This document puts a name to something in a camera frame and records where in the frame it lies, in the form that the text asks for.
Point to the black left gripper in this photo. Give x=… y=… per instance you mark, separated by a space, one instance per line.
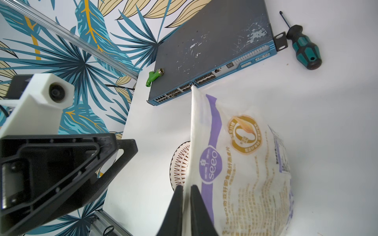
x=44 y=177

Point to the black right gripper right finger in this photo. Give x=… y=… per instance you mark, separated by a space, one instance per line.
x=201 y=224

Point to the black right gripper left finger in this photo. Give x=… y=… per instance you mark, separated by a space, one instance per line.
x=172 y=223

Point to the white red patterned bowl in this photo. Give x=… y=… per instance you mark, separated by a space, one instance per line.
x=179 y=165

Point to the oatmeal bag white purple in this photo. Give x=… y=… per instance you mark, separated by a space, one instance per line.
x=241 y=168

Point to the green pipe fitting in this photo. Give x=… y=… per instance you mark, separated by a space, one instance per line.
x=154 y=76

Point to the green black screwdriver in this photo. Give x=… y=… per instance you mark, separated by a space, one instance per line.
x=307 y=52

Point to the aluminium front rail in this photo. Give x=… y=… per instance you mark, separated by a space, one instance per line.
x=103 y=224

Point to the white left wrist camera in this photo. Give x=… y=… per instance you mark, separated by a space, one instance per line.
x=37 y=103

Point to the grey blue network switch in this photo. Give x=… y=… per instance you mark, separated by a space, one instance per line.
x=223 y=38

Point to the left aluminium corner post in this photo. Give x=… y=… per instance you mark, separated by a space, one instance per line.
x=59 y=30

